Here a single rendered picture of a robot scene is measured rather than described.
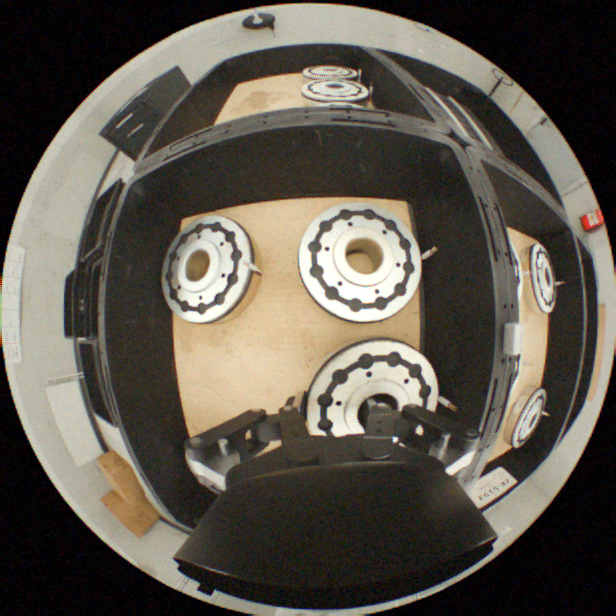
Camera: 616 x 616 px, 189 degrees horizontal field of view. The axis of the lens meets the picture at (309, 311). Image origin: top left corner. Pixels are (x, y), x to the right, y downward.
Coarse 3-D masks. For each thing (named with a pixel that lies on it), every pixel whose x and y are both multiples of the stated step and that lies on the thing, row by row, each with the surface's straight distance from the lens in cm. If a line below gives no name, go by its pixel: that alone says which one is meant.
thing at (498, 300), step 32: (256, 128) 16; (288, 128) 16; (320, 128) 16; (352, 128) 16; (384, 128) 16; (416, 128) 18; (160, 160) 21; (128, 192) 23; (480, 192) 16; (480, 224) 15; (480, 416) 15; (128, 448) 24; (480, 448) 17
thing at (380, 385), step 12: (372, 384) 14; (384, 384) 15; (396, 384) 15; (360, 396) 15; (396, 396) 15; (408, 396) 16; (348, 408) 15; (396, 408) 16; (348, 420) 15; (360, 432) 16
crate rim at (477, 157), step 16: (480, 160) 20; (496, 160) 23; (480, 176) 18; (512, 176) 24; (496, 208) 17; (496, 224) 16; (512, 256) 16; (576, 256) 42; (512, 272) 16; (512, 288) 15; (512, 304) 15; (512, 320) 15; (512, 368) 16; (512, 384) 16; (576, 384) 43; (496, 416) 16; (496, 432) 18; (560, 432) 46; (480, 464) 19
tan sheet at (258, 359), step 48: (288, 240) 21; (288, 288) 20; (192, 336) 24; (240, 336) 21; (288, 336) 20; (336, 336) 19; (192, 384) 25; (240, 384) 22; (288, 384) 20; (192, 432) 29
